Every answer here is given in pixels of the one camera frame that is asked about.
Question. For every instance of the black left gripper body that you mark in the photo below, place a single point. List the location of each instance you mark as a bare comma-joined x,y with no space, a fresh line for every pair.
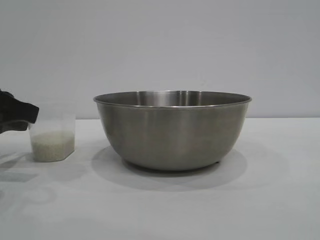
5,105

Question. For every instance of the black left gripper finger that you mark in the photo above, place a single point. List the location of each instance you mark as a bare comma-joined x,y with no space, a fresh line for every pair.
25,112
12,127

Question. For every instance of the clear plastic measuring cup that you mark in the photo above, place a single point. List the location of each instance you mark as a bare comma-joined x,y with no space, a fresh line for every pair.
55,125

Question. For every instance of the white rice grains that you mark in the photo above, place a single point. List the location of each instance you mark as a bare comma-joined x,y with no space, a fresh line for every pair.
52,147

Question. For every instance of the stainless steel mixing bowl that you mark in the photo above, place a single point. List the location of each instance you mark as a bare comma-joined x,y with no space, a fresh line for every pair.
172,135

